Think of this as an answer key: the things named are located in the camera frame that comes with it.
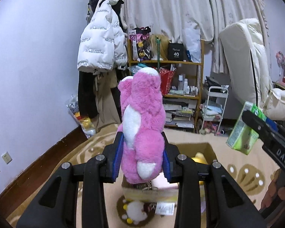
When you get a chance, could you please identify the green tissue pack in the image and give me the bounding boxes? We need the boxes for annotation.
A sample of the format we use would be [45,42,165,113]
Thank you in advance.
[226,101,267,155]

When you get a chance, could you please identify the yellow plush toy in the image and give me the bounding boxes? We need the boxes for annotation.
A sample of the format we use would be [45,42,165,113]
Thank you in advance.
[190,152,209,186]

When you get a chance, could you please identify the pink plush bear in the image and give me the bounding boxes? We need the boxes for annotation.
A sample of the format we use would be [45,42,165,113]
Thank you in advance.
[118,67,166,184]

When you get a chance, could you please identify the person's right hand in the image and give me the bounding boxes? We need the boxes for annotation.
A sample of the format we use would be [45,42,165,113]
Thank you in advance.
[261,169,285,208]

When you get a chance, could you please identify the cream cushion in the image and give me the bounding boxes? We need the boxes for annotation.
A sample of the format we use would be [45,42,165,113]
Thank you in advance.
[264,88,285,121]

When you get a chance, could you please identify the white rolling cart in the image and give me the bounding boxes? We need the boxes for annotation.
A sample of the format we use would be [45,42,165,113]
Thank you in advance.
[199,85,229,135]

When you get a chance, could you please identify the white paper tag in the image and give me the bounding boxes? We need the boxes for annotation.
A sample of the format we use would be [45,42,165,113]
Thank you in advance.
[155,202,175,216]

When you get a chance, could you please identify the white small plush toy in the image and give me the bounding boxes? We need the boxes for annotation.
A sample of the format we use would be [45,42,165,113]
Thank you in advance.
[121,199,148,225]

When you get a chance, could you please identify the cream folded mattress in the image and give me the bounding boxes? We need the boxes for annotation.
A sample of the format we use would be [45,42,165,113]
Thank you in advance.
[219,18,272,110]

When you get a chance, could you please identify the plastic bag on floor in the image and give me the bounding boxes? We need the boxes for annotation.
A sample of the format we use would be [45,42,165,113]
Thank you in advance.
[66,95,96,139]

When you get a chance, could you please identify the cardboard box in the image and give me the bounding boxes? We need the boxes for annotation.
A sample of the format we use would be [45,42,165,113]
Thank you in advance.
[122,142,217,202]

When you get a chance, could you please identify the stack of books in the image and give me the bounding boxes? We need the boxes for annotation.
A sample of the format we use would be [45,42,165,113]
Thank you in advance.
[163,98,197,130]

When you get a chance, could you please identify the beige hanging trousers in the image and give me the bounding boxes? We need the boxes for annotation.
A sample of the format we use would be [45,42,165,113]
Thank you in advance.
[92,70,120,132]

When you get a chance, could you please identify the black hanging garment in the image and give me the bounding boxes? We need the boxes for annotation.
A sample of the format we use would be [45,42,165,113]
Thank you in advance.
[78,71,98,119]

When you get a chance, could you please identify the wooden bookshelf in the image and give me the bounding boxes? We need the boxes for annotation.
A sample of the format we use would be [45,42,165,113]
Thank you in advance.
[127,39,204,132]

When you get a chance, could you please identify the red gift bag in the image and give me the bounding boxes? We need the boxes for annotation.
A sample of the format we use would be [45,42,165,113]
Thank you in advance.
[160,67,175,95]

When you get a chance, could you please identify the white plastic bag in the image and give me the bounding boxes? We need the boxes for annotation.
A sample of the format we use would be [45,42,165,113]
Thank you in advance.
[183,28,201,63]

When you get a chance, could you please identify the black box marked 40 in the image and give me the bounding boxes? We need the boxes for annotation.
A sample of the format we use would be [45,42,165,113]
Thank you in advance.
[168,43,184,61]

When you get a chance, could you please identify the green pole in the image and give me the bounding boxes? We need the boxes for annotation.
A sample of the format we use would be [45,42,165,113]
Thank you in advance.
[156,37,161,73]

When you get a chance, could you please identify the teal bag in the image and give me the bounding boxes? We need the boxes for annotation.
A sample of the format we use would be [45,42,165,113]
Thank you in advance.
[129,63,148,76]

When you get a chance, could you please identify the colourful cartoon bag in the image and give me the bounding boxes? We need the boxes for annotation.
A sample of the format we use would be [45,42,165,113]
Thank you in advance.
[129,26,151,61]

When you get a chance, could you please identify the beige curtain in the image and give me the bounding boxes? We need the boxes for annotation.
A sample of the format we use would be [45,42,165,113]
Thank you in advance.
[121,0,271,73]

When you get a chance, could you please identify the white puffer jacket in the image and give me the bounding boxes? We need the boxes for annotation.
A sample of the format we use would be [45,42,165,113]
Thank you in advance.
[77,0,127,75]

